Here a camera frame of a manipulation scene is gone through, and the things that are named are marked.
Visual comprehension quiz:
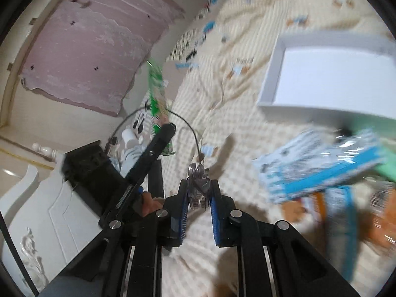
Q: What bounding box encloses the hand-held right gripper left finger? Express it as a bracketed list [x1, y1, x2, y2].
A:
[39, 178, 190, 297]

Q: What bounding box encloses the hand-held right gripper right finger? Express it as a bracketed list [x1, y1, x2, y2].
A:
[208, 179, 361, 297]

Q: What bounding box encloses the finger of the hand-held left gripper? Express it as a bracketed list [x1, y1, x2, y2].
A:
[147, 159, 164, 198]
[98, 124, 177, 224]

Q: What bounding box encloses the green snack packet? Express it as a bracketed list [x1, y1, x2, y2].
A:
[145, 57, 177, 158]

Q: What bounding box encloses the white and blue snack packet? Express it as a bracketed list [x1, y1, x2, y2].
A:
[252, 128, 386, 205]

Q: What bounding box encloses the teal striped stick packet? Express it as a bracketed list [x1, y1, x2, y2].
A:
[325, 186, 356, 282]

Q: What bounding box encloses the bread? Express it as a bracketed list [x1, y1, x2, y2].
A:
[368, 182, 396, 251]

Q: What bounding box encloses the white cardboard box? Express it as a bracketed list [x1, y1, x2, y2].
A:
[257, 31, 396, 121]

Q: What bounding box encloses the person's left hand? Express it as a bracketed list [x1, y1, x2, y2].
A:
[141, 192, 164, 219]

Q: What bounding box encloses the pale blue cloth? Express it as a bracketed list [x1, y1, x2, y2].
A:
[119, 145, 147, 178]

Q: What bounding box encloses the white carved bed headboard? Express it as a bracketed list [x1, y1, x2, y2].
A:
[0, 142, 104, 296]

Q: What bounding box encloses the black spotted bed sheet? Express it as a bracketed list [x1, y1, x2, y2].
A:
[165, 26, 205, 64]

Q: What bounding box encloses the pink lace curtain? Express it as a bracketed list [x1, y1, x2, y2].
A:
[20, 0, 186, 116]

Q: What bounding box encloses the green cosmetic tube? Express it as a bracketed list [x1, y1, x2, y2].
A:
[336, 119, 396, 181]

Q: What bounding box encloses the black cable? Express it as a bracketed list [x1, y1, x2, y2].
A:
[107, 108, 201, 164]

